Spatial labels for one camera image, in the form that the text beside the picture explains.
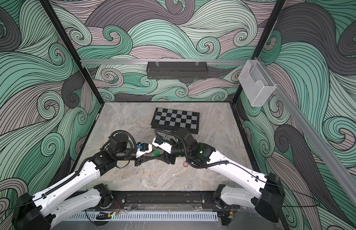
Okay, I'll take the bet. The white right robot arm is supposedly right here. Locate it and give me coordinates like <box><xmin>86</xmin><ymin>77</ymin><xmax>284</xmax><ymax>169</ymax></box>
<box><xmin>153</xmin><ymin>128</ymin><xmax>285</xmax><ymax>223</ymax></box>

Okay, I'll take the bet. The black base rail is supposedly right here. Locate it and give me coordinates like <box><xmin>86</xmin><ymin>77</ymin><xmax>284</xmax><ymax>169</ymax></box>
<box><xmin>80</xmin><ymin>190</ymin><xmax>282</xmax><ymax>210</ymax></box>

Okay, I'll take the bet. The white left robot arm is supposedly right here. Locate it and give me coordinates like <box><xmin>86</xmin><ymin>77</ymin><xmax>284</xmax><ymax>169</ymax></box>
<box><xmin>12</xmin><ymin>130</ymin><xmax>162</xmax><ymax>230</ymax></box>

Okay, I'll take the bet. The clear plastic wall bin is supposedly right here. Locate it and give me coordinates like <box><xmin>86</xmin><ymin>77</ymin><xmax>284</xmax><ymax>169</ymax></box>
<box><xmin>238</xmin><ymin>59</ymin><xmax>276</xmax><ymax>107</ymax></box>

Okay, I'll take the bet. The white ventilated front strip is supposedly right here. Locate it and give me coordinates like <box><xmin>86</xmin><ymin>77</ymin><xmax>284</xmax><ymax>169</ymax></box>
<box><xmin>66</xmin><ymin>211</ymin><xmax>219</xmax><ymax>223</ymax></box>

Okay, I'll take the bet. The black white chessboard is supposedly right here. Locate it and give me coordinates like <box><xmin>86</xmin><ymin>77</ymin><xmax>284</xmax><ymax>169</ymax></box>
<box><xmin>151</xmin><ymin>107</ymin><xmax>200</xmax><ymax>134</ymax></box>

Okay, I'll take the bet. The green paint jar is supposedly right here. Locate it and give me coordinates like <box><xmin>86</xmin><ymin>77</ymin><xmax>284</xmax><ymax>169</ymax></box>
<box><xmin>152</xmin><ymin>150</ymin><xmax>161</xmax><ymax>158</ymax></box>

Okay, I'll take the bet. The black wall shelf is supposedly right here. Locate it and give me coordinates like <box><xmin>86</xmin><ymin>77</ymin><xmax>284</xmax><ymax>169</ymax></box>
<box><xmin>146</xmin><ymin>61</ymin><xmax>209</xmax><ymax>80</ymax></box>

